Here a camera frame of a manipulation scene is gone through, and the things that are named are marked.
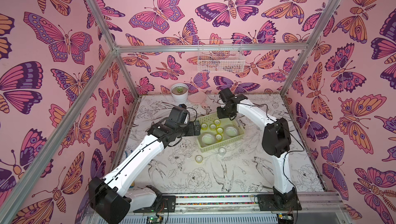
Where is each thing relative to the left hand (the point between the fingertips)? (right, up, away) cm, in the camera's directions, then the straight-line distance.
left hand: (195, 125), depth 77 cm
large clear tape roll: (+8, -10, +18) cm, 22 cm away
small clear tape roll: (+15, -17, +13) cm, 26 cm away
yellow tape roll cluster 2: (+10, -4, +23) cm, 26 cm away
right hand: (+13, +4, +18) cm, 23 cm away
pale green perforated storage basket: (+13, -7, +21) cm, 25 cm away
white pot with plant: (-12, +20, +31) cm, 39 cm away
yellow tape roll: (+14, 0, +26) cm, 29 cm away
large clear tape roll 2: (+22, -6, +22) cm, 32 cm away
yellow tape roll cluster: (+15, -5, +22) cm, 27 cm away
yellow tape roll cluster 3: (+5, -3, +23) cm, 24 cm away
